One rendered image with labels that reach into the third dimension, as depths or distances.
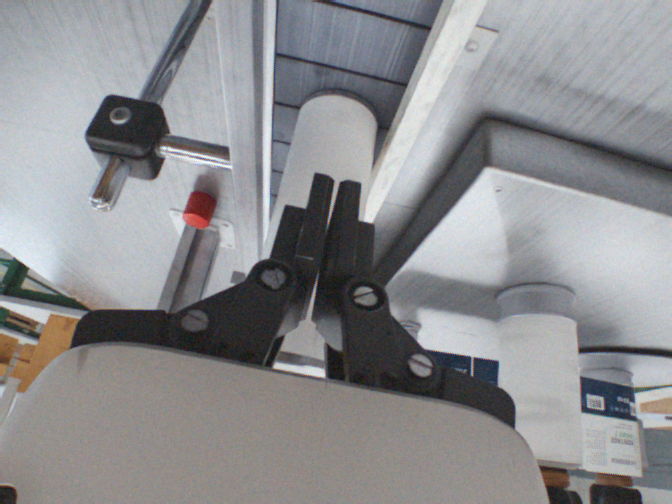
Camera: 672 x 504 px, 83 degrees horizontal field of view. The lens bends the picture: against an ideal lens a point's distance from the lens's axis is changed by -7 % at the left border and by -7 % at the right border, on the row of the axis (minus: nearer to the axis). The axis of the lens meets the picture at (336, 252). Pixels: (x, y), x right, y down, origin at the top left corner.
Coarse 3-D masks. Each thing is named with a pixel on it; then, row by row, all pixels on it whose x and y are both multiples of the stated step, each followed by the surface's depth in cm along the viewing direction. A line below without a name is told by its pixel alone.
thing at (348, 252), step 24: (360, 192) 13; (336, 216) 12; (336, 240) 11; (360, 240) 12; (336, 264) 10; (360, 264) 12; (336, 288) 11; (312, 312) 13; (336, 312) 10; (336, 336) 11; (408, 336) 10; (408, 360) 10; (432, 360) 10; (408, 384) 9; (432, 384) 9
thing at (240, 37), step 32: (224, 0) 11; (256, 0) 11; (224, 32) 12; (256, 32) 12; (224, 64) 13; (256, 64) 13; (224, 96) 14; (256, 96) 15; (256, 128) 16; (256, 160) 18; (256, 192) 20; (256, 224) 23; (256, 256) 28
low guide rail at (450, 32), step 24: (456, 0) 14; (480, 0) 14; (456, 24) 15; (432, 48) 17; (456, 48) 16; (432, 72) 18; (408, 96) 20; (432, 96) 19; (408, 120) 21; (384, 144) 25; (408, 144) 22; (384, 168) 24; (384, 192) 27
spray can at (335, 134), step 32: (320, 96) 24; (352, 96) 24; (320, 128) 23; (352, 128) 23; (288, 160) 23; (320, 160) 22; (352, 160) 22; (288, 192) 21; (288, 352) 17; (320, 352) 18
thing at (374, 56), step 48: (288, 0) 19; (336, 0) 19; (384, 0) 18; (432, 0) 18; (288, 48) 22; (336, 48) 21; (384, 48) 21; (288, 96) 25; (384, 96) 24; (288, 144) 29
